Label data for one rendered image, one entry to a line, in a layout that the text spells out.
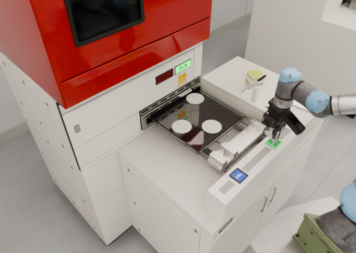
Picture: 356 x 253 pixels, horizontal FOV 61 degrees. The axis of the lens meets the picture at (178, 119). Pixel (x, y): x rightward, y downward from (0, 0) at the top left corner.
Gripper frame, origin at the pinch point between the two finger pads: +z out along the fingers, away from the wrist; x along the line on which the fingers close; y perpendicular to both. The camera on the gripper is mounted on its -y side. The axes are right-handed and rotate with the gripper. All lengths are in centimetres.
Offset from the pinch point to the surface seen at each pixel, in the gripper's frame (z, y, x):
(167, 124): 8, 48, 21
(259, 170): 1.7, -3.5, 17.3
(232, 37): 97, 187, -231
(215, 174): 15.7, 13.8, 22.7
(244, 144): 9.7, 13.2, 2.7
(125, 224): 83, 59, 50
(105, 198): 45, 59, 58
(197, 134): 7.7, 32.7, 15.2
